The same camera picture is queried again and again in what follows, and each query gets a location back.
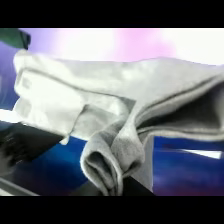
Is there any grey T-shirt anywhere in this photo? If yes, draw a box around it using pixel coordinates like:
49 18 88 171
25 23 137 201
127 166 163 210
12 49 224 197

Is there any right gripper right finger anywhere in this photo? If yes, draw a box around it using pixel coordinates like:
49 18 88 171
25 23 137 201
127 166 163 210
122 175 155 197

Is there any silver frame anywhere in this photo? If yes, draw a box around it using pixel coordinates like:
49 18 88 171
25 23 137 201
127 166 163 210
0 176 39 197

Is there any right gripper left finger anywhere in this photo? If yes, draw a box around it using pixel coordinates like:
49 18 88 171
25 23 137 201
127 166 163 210
70 181 102 197

